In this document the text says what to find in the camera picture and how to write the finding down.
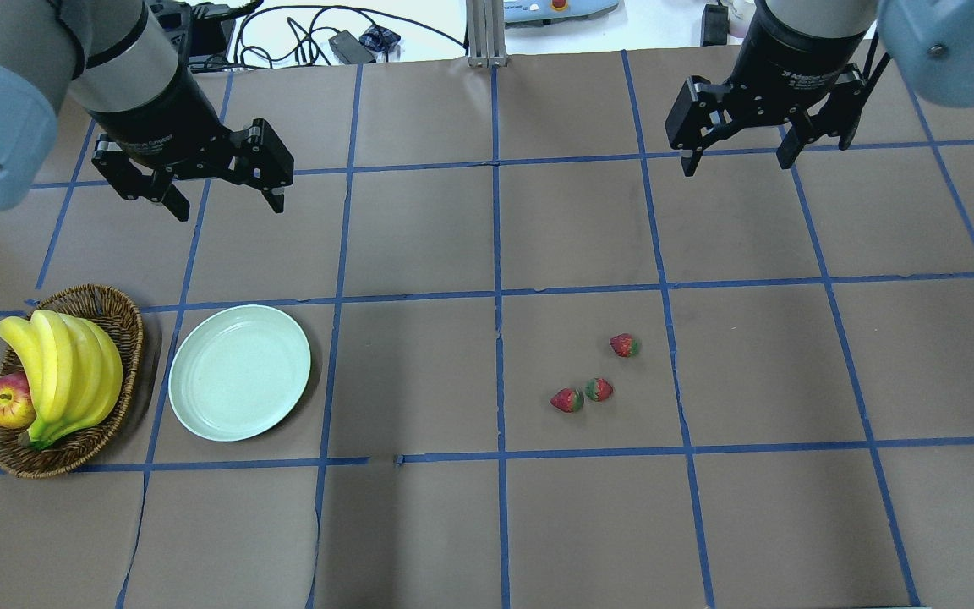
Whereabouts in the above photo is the aluminium frame post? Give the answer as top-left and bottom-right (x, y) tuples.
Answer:
(465, 0), (509, 67)

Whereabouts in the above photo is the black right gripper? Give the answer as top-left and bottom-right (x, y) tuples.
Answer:
(665, 8), (870, 177)

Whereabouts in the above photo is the pale green plate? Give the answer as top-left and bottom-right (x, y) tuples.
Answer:
(167, 304), (313, 442)

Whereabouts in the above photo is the brown wicker basket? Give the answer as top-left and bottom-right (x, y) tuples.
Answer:
(0, 284), (145, 479)

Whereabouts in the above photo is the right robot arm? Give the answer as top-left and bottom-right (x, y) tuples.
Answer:
(665, 1), (974, 177)

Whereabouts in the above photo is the yellow banana bunch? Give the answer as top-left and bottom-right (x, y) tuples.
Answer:
(0, 310), (123, 451)

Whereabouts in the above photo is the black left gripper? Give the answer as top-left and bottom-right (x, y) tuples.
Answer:
(91, 80), (294, 222)

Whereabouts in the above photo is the black power adapter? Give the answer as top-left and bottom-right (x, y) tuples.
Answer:
(328, 30), (376, 65)

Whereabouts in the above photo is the red strawberry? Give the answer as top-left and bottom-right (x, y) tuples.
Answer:
(608, 334), (642, 358)
(550, 387), (585, 414)
(583, 377), (615, 403)

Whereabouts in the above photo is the teach pendant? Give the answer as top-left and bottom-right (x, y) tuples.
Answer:
(502, 0), (620, 27)

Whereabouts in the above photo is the black power brick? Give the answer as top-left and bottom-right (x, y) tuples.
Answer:
(700, 3), (730, 47)

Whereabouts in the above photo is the red yellow apple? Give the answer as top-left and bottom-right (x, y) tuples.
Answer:
(0, 371), (37, 431)

